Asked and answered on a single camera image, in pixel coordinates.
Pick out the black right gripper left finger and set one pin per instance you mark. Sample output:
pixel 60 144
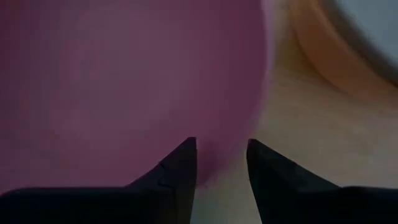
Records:
pixel 161 199

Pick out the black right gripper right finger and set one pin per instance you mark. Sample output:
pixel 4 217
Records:
pixel 295 196

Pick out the green and pink bowls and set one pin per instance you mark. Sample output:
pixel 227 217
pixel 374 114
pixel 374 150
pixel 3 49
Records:
pixel 124 77

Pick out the orange plastic bowl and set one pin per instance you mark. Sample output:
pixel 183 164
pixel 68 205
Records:
pixel 326 56

